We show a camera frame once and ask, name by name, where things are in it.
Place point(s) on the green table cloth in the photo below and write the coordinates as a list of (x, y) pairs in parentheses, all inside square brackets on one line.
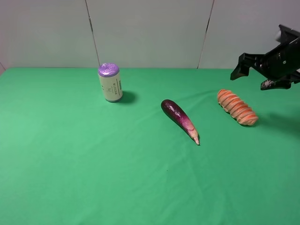
[(69, 157)]

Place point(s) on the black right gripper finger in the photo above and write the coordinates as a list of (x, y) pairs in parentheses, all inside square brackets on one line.
[(284, 82), (245, 62)]

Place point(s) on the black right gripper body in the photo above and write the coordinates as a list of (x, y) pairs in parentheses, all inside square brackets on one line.
[(283, 59)]

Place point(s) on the purple eggplant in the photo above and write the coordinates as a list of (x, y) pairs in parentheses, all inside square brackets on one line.
[(175, 113)]

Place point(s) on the orange ridged bread roll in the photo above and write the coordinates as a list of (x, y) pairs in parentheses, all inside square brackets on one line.
[(236, 108)]

